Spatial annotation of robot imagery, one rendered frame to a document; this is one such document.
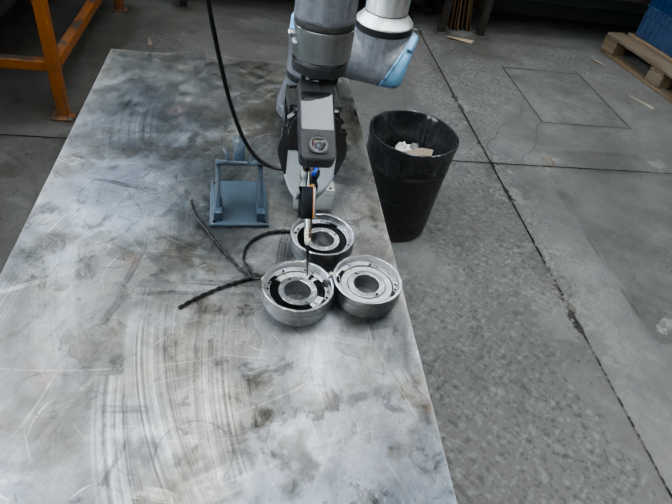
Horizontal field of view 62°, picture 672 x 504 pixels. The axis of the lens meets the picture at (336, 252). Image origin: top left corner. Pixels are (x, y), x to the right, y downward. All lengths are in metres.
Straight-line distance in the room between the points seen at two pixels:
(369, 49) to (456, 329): 1.12
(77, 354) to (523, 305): 1.69
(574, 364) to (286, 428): 1.48
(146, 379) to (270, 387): 0.16
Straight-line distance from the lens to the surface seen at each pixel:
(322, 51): 0.70
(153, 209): 1.01
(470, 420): 1.78
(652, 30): 4.91
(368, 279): 0.87
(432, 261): 2.21
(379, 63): 1.18
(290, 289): 0.85
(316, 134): 0.70
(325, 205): 1.01
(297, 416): 0.73
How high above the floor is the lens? 1.42
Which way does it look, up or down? 41 degrees down
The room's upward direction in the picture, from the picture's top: 10 degrees clockwise
